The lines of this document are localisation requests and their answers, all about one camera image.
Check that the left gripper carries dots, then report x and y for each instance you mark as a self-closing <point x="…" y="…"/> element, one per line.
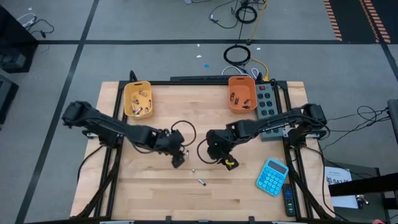
<point x="172" y="141"/>

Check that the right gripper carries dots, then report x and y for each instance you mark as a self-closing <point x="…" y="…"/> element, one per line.
<point x="220" y="143"/>

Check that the black copper Duracell battery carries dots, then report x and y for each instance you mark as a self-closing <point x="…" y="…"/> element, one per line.
<point x="246" y="107"/>
<point x="232" y="96"/>
<point x="237" y="100"/>
<point x="246" y="101"/>

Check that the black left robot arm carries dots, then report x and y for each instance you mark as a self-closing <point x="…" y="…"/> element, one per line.
<point x="102" y="124"/>

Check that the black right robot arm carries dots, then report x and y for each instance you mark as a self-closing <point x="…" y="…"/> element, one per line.
<point x="273" y="126"/>

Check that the orange plastic bin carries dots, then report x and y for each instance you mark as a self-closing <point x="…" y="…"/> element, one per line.
<point x="241" y="85"/>

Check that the blue calculator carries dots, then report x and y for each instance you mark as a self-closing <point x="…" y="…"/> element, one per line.
<point x="272" y="177"/>

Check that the grey power strip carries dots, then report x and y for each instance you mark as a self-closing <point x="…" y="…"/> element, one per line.
<point x="266" y="99"/>

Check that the yellow plastic bin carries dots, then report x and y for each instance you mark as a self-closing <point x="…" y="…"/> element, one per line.
<point x="129" y="90"/>

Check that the black flat bar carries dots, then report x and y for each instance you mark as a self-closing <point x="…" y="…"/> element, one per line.
<point x="199" y="78"/>

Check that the black remote control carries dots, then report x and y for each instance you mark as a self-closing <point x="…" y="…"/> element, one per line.
<point x="289" y="200"/>

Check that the white printed paper sheet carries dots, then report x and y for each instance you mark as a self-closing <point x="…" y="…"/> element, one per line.
<point x="337" y="171"/>

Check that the metal key bunch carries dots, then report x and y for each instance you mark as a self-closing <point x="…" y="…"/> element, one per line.
<point x="360" y="199"/>

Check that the black side desk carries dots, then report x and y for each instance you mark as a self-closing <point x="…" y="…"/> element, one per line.
<point x="373" y="186"/>

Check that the black equipment box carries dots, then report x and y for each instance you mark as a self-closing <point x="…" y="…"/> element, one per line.
<point x="6" y="96"/>

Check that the small red object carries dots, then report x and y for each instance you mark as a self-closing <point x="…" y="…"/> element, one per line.
<point x="377" y="222"/>

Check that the black orange striped mat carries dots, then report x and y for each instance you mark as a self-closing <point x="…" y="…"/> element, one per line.
<point x="351" y="18"/>

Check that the black cabinet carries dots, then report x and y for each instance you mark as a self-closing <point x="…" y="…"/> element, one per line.
<point x="15" y="46"/>

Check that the black metal table frame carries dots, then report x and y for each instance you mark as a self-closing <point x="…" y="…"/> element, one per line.
<point x="192" y="83"/>

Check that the black stand post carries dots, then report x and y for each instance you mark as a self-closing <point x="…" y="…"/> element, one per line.
<point x="133" y="76"/>

